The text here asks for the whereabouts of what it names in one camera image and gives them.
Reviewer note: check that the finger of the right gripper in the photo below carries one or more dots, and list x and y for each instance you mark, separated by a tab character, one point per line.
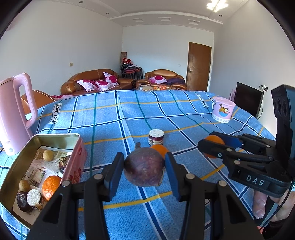
232	158
251	143

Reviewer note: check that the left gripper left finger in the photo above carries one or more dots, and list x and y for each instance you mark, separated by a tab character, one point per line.
59	218

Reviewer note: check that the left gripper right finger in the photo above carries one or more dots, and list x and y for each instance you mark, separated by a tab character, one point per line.
229	217

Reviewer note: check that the whole purple passion fruit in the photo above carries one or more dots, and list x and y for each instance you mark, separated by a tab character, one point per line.
144	167

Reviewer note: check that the dark purple mangosteen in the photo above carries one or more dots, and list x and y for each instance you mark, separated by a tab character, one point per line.
21	200

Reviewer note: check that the right hand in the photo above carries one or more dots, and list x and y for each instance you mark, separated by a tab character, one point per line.
260	202

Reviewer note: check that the orange in tin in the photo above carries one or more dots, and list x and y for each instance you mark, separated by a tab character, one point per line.
50	185

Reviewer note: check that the black television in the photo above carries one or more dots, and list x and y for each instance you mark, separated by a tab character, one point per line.
248	98

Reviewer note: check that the pink cartoon cup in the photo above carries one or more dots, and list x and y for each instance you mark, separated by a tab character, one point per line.
222	109

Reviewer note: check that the small tan longan fruit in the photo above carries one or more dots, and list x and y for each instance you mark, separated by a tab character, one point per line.
48	155

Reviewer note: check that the small orange on table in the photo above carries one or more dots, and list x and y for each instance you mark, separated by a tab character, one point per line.
161	150

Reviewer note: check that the pink metal tin box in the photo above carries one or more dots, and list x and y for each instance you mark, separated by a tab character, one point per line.
68	163

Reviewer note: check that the pink electric kettle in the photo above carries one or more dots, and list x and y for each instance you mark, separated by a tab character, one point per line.
15	127

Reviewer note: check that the brown leather small sofa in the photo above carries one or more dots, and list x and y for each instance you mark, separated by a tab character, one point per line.
163	77

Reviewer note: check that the brown wooden door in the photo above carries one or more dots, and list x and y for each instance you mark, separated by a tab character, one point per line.
199	63

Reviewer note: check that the wooden coffee table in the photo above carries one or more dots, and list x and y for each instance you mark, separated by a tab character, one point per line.
153	87

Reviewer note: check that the blue plaid tablecloth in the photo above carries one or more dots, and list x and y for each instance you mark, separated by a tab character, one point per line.
111	122

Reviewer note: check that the stacked dark chairs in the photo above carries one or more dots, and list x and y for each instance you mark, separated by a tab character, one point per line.
129	69

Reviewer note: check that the brown leather long sofa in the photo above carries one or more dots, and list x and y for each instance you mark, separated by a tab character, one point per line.
74	84

